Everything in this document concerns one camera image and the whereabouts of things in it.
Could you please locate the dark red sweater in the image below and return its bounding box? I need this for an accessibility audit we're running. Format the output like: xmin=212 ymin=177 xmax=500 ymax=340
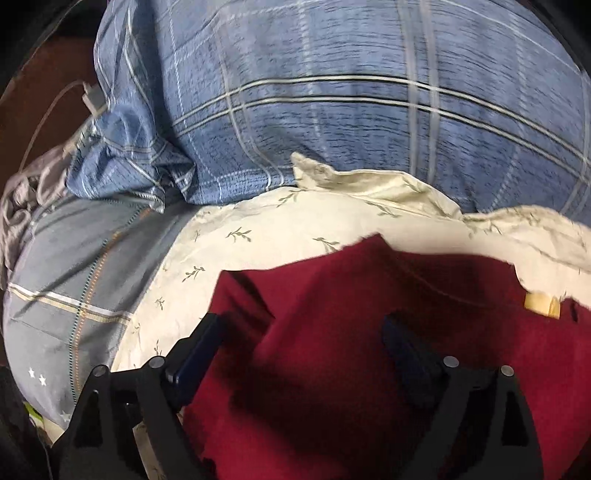
xmin=182 ymin=233 xmax=591 ymax=480

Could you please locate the grey-blue star pillow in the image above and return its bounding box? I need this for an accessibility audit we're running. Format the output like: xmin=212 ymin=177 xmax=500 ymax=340
xmin=2 ymin=191 xmax=204 ymax=430

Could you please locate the blue plaid quilt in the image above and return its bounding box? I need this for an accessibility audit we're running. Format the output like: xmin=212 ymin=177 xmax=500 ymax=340
xmin=67 ymin=0 xmax=591 ymax=232

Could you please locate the cream floral blanket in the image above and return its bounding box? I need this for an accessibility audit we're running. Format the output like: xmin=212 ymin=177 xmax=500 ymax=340
xmin=111 ymin=152 xmax=591 ymax=480

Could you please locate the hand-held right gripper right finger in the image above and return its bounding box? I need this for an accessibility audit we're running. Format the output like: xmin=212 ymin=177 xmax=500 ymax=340
xmin=381 ymin=314 xmax=546 ymax=480

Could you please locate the white charger plug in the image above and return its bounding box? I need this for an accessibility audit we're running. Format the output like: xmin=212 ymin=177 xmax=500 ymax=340
xmin=82 ymin=83 xmax=108 ymax=116

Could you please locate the grey crumpled cloth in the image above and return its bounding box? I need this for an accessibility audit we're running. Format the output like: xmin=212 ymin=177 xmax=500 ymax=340
xmin=0 ymin=148 xmax=75 ymax=287

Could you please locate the dark cloth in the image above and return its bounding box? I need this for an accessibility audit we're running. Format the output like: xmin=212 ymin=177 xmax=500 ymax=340
xmin=0 ymin=364 xmax=51 ymax=480

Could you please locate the white charger cable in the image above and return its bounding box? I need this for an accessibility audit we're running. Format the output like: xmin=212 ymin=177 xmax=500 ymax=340
xmin=18 ymin=80 xmax=86 ymax=176

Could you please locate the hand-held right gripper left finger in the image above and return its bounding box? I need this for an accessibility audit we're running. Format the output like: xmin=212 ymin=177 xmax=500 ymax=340
xmin=51 ymin=313 xmax=227 ymax=480

